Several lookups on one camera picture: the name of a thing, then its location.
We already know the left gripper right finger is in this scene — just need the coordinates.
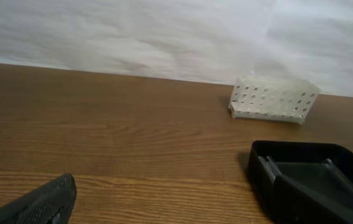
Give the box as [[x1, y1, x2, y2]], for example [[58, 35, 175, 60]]
[[272, 175, 353, 224]]

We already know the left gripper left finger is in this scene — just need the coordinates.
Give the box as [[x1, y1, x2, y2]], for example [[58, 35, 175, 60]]
[[0, 173, 78, 224]]

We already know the black tray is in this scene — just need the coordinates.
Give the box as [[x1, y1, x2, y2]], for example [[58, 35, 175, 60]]
[[247, 140, 353, 224]]

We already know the white test tube rack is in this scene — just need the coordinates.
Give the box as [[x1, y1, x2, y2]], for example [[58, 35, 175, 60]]
[[227, 74, 321, 126]]

